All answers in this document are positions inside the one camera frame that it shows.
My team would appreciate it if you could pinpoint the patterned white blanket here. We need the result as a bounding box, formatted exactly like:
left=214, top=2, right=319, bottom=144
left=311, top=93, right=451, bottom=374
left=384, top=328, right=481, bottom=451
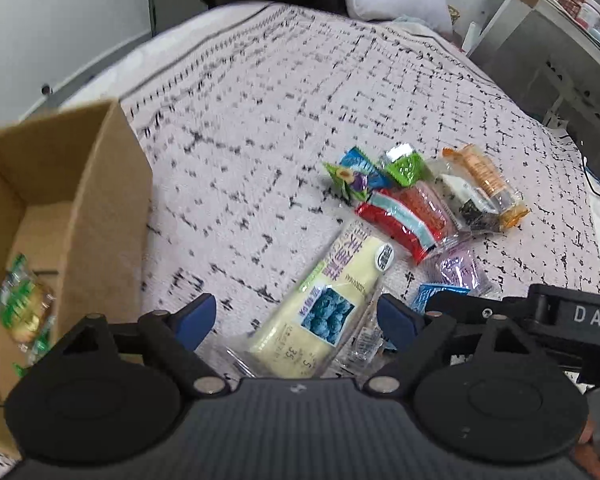
left=0, top=2, right=600, bottom=480

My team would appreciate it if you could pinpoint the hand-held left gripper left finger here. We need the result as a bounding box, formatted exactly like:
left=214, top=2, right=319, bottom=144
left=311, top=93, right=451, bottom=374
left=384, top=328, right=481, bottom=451
left=55, top=294, right=231, bottom=396

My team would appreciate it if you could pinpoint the yellow snack packet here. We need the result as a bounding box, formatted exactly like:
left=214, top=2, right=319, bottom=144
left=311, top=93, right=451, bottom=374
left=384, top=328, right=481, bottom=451
left=220, top=217, right=398, bottom=381

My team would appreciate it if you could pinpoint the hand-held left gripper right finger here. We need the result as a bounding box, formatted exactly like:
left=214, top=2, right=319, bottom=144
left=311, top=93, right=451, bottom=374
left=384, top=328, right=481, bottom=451
left=362, top=294, right=546, bottom=396

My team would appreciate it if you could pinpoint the blue green snack packet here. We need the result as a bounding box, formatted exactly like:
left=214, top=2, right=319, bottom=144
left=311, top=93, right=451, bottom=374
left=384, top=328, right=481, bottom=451
left=322, top=147, right=396, bottom=206

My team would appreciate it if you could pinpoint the white desk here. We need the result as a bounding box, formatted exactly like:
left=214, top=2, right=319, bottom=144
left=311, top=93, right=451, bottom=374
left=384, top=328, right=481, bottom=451
left=467, top=0, right=600, bottom=181

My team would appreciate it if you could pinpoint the green cookie packet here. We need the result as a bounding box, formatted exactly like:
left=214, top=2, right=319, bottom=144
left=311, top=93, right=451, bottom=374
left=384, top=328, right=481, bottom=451
left=0, top=253, right=31, bottom=318
left=2, top=280, right=58, bottom=361

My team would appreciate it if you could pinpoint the clear seaweed snack packet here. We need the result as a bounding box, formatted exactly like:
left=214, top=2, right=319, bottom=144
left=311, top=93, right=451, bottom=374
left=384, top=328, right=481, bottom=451
left=430, top=160, right=506, bottom=236

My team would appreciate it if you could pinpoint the white jar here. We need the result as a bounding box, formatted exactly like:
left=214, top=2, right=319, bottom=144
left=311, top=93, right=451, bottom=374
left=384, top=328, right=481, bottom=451
left=577, top=0, right=600, bottom=31

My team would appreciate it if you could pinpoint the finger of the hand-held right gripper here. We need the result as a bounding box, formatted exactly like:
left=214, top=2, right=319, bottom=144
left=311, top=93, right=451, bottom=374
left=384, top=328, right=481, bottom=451
left=424, top=289, right=533, bottom=321

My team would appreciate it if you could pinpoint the bright green snack packet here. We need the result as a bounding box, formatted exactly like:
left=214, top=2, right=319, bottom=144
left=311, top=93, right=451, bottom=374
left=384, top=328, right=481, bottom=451
left=380, top=144, right=433, bottom=188

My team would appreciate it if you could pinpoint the cardboard box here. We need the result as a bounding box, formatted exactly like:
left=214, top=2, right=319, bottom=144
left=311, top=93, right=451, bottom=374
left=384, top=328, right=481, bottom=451
left=0, top=99, right=155, bottom=461

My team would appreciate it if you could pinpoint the red snack packet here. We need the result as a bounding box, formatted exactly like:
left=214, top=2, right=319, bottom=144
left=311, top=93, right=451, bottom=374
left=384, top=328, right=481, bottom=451
left=355, top=182, right=463, bottom=266

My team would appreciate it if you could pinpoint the purple snack packet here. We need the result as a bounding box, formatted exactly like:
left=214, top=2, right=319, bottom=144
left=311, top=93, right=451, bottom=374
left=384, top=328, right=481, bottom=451
left=427, top=245, right=498, bottom=296

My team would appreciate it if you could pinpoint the small blue snack packet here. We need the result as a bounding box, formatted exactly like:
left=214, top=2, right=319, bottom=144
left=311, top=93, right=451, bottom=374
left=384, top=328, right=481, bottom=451
left=412, top=282, right=473, bottom=312

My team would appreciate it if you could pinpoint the orange snack packet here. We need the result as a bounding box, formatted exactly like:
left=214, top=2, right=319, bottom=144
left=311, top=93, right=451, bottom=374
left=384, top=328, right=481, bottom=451
left=442, top=144, right=531, bottom=231

